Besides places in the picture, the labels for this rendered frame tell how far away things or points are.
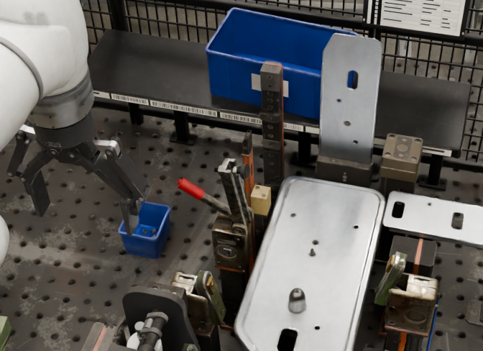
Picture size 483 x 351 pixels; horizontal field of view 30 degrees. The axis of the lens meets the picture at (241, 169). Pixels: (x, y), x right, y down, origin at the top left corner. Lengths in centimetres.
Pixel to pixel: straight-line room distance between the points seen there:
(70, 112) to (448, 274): 127
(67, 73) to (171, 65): 113
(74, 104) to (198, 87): 103
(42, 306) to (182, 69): 64
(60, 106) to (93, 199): 126
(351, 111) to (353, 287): 36
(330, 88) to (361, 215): 27
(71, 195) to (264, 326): 83
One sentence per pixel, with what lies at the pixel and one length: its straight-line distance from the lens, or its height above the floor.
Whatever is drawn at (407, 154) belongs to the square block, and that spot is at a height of 106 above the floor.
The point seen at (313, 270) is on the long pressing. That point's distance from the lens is 177.
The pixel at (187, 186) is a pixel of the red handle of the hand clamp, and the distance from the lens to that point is 173.
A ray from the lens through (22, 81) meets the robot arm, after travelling 97.
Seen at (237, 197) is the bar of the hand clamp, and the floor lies 115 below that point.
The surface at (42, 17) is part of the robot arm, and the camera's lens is 99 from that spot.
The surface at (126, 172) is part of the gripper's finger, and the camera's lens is 117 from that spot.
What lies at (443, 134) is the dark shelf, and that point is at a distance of 199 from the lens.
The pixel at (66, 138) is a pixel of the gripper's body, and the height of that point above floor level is 165.
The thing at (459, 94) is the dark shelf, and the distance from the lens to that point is 209.
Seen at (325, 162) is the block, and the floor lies 100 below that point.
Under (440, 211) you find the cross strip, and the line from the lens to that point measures 188.
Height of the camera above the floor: 242
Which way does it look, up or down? 47 degrees down
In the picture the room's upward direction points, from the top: 3 degrees counter-clockwise
